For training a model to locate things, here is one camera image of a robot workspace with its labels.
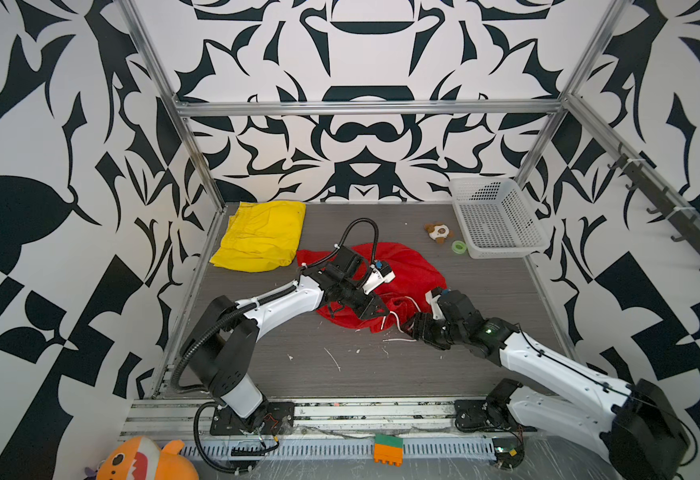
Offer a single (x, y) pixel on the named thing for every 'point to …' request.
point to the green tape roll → (459, 247)
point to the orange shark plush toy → (141, 458)
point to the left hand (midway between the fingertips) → (388, 305)
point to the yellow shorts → (262, 236)
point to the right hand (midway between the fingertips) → (408, 329)
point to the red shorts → (399, 276)
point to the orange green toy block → (388, 449)
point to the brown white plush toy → (439, 232)
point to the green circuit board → (508, 451)
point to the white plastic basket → (497, 219)
